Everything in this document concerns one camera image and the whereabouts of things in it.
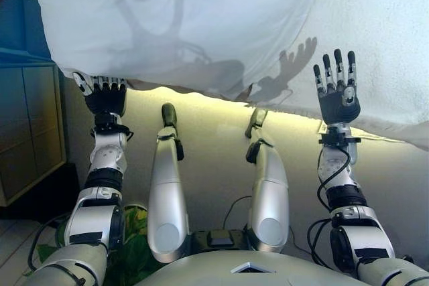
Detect white textured fringed throw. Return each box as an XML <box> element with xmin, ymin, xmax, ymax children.
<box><xmin>314</xmin><ymin>111</ymin><xmax>429</xmax><ymax>152</ymax></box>

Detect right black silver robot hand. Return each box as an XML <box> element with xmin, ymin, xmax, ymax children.
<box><xmin>312</xmin><ymin>48</ymin><xmax>363</xmax><ymax>126</ymax></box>

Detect silver robot torso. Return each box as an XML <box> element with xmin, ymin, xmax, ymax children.
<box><xmin>140</xmin><ymin>228</ymin><xmax>370</xmax><ymax>286</ymax></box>

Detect white duvet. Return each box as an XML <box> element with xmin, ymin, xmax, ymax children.
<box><xmin>33</xmin><ymin>0</ymin><xmax>429</xmax><ymax>126</ymax></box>

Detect wooden nightstand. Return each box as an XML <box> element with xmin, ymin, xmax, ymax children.
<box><xmin>0</xmin><ymin>0</ymin><xmax>68</xmax><ymax>207</ymax></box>

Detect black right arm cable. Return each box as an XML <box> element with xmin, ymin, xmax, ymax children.
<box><xmin>307</xmin><ymin>145</ymin><xmax>353</xmax><ymax>269</ymax></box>

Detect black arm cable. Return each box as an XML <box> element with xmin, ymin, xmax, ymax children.
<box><xmin>27</xmin><ymin>212</ymin><xmax>73</xmax><ymax>272</ymax></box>
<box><xmin>307</xmin><ymin>145</ymin><xmax>353</xmax><ymax>269</ymax></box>

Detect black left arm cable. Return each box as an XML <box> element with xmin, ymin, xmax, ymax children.
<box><xmin>27</xmin><ymin>212</ymin><xmax>73</xmax><ymax>272</ymax></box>

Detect green leafy plant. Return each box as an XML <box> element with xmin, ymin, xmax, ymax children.
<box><xmin>36</xmin><ymin>203</ymin><xmax>159</xmax><ymax>286</ymax></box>

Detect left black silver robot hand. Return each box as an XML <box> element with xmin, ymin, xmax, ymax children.
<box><xmin>72</xmin><ymin>72</ymin><xmax>128</xmax><ymax>117</ymax></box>

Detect thin black floor cable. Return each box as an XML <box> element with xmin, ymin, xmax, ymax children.
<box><xmin>222</xmin><ymin>195</ymin><xmax>249</xmax><ymax>234</ymax></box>

